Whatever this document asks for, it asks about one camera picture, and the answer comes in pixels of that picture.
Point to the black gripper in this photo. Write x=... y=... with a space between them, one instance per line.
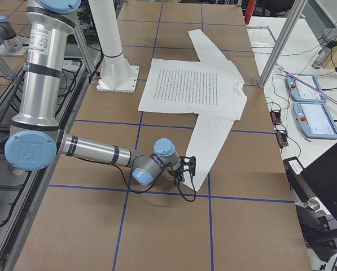
x=179 y=173

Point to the white long-sleeve printed t-shirt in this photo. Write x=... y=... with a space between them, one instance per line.
x=211 y=88

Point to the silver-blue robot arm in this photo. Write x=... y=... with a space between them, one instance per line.
x=35 y=137
x=11 y=44

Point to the near small orange circuit board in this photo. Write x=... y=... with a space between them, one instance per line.
x=281 y=138

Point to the black box with white label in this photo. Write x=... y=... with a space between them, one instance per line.
x=294 y=169

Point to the near blue teach pendant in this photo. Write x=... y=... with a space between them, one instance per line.
x=314 y=120

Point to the blue teach pendant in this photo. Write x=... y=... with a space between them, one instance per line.
x=300 y=92
x=314 y=120

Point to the black computer monitor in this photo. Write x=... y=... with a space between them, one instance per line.
x=321 y=177

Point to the far blue teach pendant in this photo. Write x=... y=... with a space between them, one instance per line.
x=300 y=92

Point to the metal grabber stick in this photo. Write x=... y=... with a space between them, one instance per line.
x=309 y=86

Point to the clear plastic document sleeve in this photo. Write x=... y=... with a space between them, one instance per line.
x=261 y=37

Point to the red cylinder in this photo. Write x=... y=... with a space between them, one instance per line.
x=249 y=11

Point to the clear plastic water bottle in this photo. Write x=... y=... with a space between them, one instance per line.
x=321 y=57

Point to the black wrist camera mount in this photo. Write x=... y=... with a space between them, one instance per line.
x=188 y=164

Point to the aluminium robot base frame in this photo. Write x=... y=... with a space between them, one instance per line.
x=17 y=190

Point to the aluminium frame post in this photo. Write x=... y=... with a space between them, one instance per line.
x=284 y=35

